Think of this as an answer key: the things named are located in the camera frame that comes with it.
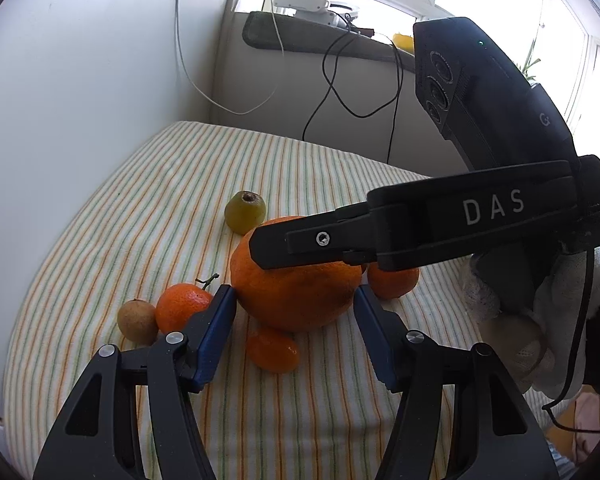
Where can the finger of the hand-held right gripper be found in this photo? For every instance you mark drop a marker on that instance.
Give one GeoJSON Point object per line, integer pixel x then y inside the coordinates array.
{"type": "Point", "coordinates": [300, 242]}

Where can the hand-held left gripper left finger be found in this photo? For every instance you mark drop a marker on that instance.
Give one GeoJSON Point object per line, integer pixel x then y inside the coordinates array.
{"type": "Point", "coordinates": [215, 340]}

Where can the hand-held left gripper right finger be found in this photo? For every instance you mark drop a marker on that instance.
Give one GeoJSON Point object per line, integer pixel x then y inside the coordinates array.
{"type": "Point", "coordinates": [372, 340]}

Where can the mandarin with stem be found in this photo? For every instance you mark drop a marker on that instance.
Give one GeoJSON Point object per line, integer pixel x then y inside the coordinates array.
{"type": "Point", "coordinates": [182, 310]}

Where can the large orange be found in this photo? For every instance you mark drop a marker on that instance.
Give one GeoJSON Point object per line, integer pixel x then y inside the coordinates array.
{"type": "Point", "coordinates": [290, 295]}

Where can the small oval mandarin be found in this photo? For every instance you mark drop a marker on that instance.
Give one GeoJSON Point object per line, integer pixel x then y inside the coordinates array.
{"type": "Point", "coordinates": [272, 352]}

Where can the small brown fruit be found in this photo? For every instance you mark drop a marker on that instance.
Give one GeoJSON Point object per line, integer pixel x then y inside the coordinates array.
{"type": "Point", "coordinates": [136, 322]}

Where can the person's right hand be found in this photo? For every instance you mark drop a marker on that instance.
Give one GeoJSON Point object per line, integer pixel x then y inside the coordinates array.
{"type": "Point", "coordinates": [520, 350]}

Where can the small green fruit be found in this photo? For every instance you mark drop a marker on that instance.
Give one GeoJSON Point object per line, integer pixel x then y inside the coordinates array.
{"type": "Point", "coordinates": [245, 212]}

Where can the potted spider plant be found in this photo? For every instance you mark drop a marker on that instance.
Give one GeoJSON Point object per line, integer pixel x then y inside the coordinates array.
{"type": "Point", "coordinates": [530, 67]}

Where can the yellow fruit peel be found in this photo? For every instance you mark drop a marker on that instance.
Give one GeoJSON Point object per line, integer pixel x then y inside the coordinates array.
{"type": "Point", "coordinates": [402, 42]}

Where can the striped cloth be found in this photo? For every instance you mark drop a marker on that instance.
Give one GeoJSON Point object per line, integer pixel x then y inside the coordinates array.
{"type": "Point", "coordinates": [130, 210]}

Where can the grey-green windowsill mat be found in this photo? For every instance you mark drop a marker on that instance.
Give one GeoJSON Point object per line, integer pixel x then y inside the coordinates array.
{"type": "Point", "coordinates": [300, 35]}

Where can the white power strip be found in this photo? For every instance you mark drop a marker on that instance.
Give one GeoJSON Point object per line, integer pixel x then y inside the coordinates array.
{"type": "Point", "coordinates": [300, 0]}

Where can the pink cloth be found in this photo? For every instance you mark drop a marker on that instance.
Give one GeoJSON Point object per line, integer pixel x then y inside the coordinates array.
{"type": "Point", "coordinates": [585, 425]}

